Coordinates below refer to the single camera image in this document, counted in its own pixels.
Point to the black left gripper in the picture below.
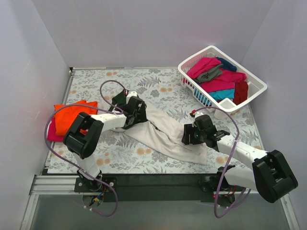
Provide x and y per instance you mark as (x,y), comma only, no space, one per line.
(140,116)

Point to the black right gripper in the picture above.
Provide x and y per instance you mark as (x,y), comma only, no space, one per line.
(188,135)

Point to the white green raglan t-shirt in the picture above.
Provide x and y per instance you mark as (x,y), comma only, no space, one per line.
(164,135)

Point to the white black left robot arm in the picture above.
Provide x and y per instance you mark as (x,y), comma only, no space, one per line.
(84,133)

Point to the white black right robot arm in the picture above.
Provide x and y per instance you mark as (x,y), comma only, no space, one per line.
(268,172)

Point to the floral patterned table mat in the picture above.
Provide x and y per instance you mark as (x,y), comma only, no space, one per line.
(118,153)

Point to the teal shirt in basket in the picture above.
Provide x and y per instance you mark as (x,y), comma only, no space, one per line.
(223,94)

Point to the magenta shirt in basket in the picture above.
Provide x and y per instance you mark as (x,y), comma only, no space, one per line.
(225,81)
(203,65)

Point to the dark red shirt in basket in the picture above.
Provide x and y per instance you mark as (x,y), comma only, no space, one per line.
(241,92)

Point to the grey shirt in basket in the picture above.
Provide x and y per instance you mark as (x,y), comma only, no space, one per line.
(209,75)

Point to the folded orange t-shirt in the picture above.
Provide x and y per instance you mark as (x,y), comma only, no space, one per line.
(65,117)

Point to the navy blue shirt in basket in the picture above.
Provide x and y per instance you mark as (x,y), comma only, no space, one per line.
(226,65)

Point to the white plastic laundry basket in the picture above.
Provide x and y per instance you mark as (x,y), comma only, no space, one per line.
(255,85)

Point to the folded pink t-shirt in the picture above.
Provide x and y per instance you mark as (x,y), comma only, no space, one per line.
(51,132)

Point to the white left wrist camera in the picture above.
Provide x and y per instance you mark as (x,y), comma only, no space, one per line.
(128,94)

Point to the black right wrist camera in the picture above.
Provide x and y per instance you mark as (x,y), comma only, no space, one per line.
(203,122)

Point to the black metal base rail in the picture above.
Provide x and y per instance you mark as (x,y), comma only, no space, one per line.
(163,187)

